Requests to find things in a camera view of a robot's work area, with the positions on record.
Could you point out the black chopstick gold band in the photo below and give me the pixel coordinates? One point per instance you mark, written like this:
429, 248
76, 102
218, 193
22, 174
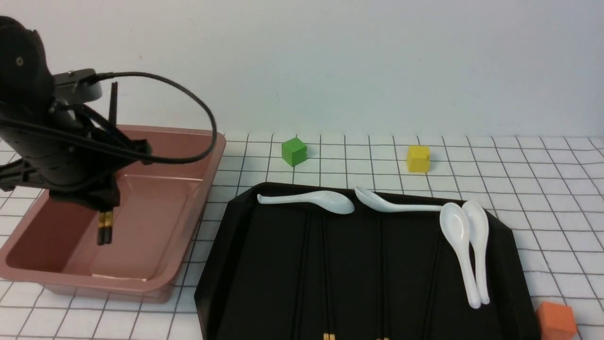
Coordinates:
101, 228
329, 305
113, 107
426, 320
295, 333

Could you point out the green cube block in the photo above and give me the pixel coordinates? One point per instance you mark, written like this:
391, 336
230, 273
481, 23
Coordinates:
294, 151

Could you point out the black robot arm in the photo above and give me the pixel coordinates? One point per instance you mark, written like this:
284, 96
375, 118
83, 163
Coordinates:
31, 94

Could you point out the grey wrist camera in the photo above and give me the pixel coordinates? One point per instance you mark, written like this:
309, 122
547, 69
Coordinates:
77, 86

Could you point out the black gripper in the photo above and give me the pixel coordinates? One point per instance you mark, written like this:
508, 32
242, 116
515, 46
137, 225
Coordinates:
66, 153

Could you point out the yellow cube block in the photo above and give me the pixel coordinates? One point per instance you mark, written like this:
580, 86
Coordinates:
418, 159

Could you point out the black plastic tray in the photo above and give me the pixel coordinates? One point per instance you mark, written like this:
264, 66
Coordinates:
379, 265

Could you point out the orange cube block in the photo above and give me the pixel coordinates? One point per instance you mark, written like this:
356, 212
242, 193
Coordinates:
557, 321

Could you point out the white ceramic spoon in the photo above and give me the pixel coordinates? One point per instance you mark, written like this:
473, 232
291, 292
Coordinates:
331, 201
479, 235
377, 203
455, 227

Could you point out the pink plastic bin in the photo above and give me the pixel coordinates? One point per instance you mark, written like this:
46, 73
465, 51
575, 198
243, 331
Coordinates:
55, 244

